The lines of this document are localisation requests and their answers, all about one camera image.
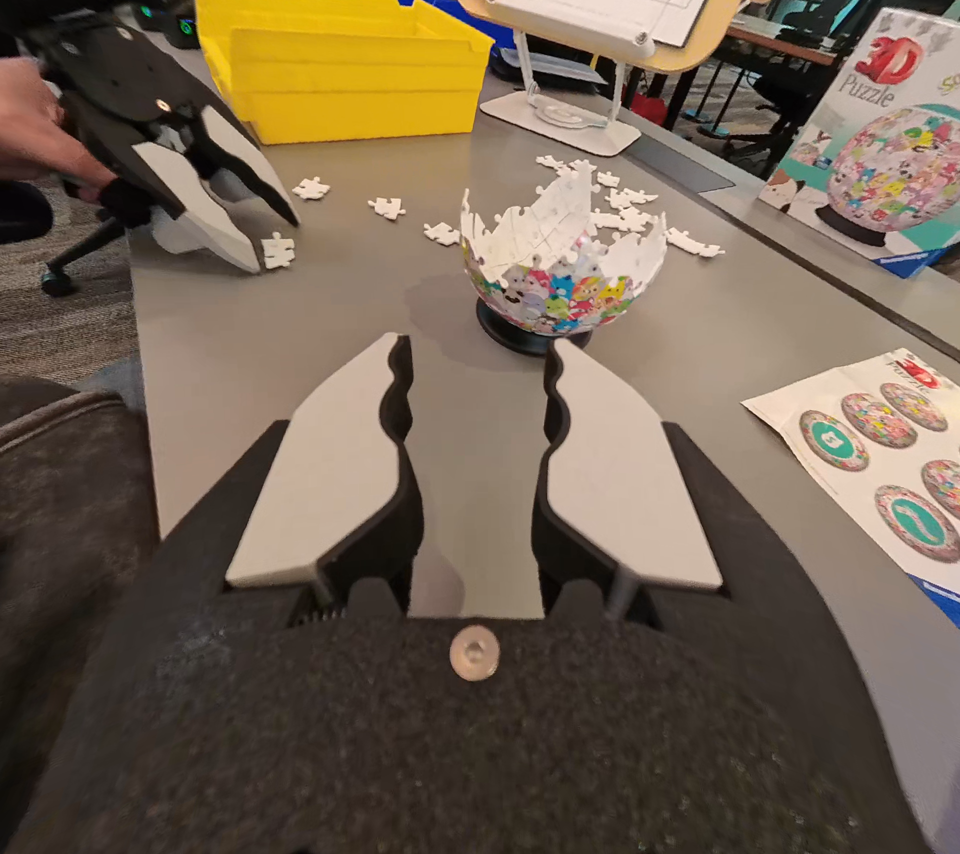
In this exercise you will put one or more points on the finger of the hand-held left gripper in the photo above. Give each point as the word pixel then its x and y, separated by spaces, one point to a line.
pixel 240 149
pixel 195 209

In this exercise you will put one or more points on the colourful puzzle box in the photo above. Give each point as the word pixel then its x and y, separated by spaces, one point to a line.
pixel 900 171

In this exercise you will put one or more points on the dark grey table flap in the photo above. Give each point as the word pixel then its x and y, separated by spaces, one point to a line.
pixel 675 168

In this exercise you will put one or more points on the single white puzzle piece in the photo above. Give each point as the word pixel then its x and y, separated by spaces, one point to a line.
pixel 311 188
pixel 386 207
pixel 277 252

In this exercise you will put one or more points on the partly built white puzzle ball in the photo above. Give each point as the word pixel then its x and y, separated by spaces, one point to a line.
pixel 555 291

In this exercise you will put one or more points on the black device green light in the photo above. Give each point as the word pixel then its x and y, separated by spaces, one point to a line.
pixel 148 15
pixel 185 33

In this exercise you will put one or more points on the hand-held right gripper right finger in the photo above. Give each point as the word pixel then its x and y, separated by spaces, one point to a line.
pixel 630 494

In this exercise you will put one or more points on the person's left hand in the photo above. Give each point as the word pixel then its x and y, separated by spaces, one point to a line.
pixel 37 126

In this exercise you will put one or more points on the puzzle pieces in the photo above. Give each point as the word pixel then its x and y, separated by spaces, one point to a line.
pixel 694 243

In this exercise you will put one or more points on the red bag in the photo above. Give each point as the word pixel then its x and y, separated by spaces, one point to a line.
pixel 651 110

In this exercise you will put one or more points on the black office chair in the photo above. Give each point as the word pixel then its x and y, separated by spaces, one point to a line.
pixel 75 258

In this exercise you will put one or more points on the yellow box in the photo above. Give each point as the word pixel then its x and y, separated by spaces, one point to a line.
pixel 360 104

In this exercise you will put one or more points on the white folding stand legs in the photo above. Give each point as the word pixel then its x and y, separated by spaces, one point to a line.
pixel 525 66

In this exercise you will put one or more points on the printed instruction leaflet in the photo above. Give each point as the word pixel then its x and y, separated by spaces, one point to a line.
pixel 787 411

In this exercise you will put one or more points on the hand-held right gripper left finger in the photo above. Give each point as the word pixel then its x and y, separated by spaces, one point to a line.
pixel 322 486

